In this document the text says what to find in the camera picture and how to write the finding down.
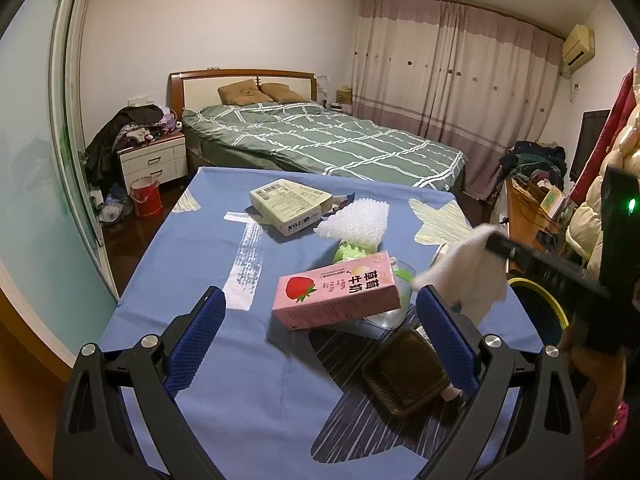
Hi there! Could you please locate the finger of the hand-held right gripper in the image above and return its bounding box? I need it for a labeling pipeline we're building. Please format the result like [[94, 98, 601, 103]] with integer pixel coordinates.
[[486, 231, 540, 275]]

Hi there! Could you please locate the pink beige curtain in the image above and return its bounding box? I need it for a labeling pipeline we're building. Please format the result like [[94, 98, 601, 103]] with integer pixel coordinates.
[[350, 0, 566, 201]]

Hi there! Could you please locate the red garment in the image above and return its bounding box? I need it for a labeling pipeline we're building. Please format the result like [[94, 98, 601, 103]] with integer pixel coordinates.
[[570, 67, 640, 206]]

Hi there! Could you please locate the pale green plastic bottle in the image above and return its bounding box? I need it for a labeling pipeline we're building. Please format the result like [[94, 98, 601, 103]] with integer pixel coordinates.
[[334, 240, 418, 333]]

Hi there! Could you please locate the person's right forearm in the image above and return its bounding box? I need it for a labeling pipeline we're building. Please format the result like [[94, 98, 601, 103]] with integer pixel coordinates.
[[562, 342, 628, 413]]

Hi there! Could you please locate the pink patterned cloth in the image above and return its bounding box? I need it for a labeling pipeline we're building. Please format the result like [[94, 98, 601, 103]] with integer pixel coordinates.
[[587, 400, 631, 463]]

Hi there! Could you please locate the yellow rimmed trash bin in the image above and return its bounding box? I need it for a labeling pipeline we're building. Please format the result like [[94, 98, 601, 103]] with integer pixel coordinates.
[[505, 276, 571, 356]]

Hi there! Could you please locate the brown pillow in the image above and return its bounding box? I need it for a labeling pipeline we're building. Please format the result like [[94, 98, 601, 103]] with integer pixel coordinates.
[[218, 80, 273, 106], [261, 82, 307, 103]]

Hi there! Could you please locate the black plastic tray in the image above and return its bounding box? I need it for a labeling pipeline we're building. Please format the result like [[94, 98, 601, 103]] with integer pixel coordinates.
[[362, 329, 451, 418]]

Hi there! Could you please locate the wooden desk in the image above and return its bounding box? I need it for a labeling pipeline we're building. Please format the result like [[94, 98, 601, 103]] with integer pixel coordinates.
[[505, 177, 566, 256]]

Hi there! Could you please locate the blue star print tablecloth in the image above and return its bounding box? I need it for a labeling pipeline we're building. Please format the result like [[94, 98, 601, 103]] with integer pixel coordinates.
[[97, 166, 546, 480]]

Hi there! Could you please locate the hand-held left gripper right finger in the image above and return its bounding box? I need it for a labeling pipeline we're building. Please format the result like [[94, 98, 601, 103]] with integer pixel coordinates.
[[415, 284, 586, 480]]

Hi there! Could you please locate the sliding wardrobe door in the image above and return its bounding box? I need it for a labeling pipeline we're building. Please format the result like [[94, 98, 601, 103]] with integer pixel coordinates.
[[0, 0, 121, 376]]

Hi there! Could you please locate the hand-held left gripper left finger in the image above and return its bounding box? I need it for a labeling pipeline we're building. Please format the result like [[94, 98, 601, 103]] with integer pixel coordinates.
[[52, 285, 228, 480]]

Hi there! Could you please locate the pink strawberry milk carton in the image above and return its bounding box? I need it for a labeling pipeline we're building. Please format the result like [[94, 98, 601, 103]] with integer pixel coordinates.
[[272, 251, 403, 332]]

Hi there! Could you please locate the clothes pile on desk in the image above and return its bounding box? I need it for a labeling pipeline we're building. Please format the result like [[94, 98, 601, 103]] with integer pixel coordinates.
[[497, 141, 568, 191]]

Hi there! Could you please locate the cream air conditioner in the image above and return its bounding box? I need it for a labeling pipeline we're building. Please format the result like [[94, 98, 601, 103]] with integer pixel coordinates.
[[561, 24, 596, 67]]

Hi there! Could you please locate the wooden bed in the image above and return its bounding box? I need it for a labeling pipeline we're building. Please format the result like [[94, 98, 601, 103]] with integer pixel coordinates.
[[167, 69, 468, 196]]

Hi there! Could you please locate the cream cardboard box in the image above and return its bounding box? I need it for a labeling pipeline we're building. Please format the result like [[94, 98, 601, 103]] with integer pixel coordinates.
[[249, 178, 335, 237]]

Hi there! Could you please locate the floor clutter of bags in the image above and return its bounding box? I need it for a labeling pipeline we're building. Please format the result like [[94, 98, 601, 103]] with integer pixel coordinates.
[[92, 185, 133, 223]]

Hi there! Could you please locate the red bucket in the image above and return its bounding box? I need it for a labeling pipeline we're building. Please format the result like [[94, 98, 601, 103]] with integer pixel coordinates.
[[130, 176, 163, 218]]

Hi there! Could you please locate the black television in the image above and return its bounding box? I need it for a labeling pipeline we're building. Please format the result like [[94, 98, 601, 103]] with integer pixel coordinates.
[[570, 109, 612, 181]]

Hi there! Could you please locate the green plaid duvet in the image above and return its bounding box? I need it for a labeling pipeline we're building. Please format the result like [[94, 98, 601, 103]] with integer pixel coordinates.
[[181, 101, 468, 193]]

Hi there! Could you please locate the white bubble wrap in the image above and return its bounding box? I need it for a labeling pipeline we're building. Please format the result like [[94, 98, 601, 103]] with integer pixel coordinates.
[[315, 199, 391, 251]]

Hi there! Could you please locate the dark clothes pile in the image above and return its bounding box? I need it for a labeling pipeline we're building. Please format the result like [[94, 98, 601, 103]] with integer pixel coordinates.
[[85, 106, 183, 191]]

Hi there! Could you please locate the white nightstand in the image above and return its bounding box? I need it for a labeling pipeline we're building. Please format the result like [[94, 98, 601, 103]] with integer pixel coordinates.
[[117, 132, 188, 191]]

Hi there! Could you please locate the cream puffy jacket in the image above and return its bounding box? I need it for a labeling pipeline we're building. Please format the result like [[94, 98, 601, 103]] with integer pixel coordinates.
[[565, 105, 640, 271]]

